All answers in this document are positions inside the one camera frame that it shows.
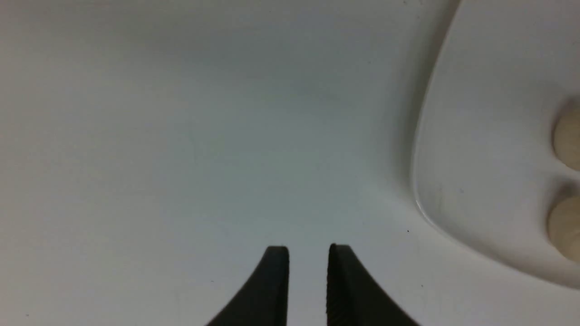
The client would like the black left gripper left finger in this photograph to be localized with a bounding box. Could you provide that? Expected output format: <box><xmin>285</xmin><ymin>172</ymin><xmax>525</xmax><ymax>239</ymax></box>
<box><xmin>209</xmin><ymin>246</ymin><xmax>290</xmax><ymax>326</ymax></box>

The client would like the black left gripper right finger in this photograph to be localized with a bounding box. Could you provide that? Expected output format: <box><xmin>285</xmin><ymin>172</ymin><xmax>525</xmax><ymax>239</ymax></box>
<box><xmin>326</xmin><ymin>244</ymin><xmax>418</xmax><ymax>326</ymax></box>

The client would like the white square plate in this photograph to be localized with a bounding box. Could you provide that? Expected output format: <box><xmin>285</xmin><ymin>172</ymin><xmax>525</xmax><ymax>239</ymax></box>
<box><xmin>411</xmin><ymin>0</ymin><xmax>580</xmax><ymax>289</ymax></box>

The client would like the beige steamed bun near edge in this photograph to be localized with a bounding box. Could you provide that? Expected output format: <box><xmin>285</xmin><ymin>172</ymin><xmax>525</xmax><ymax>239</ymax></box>
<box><xmin>547</xmin><ymin>196</ymin><xmax>580</xmax><ymax>263</ymax></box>

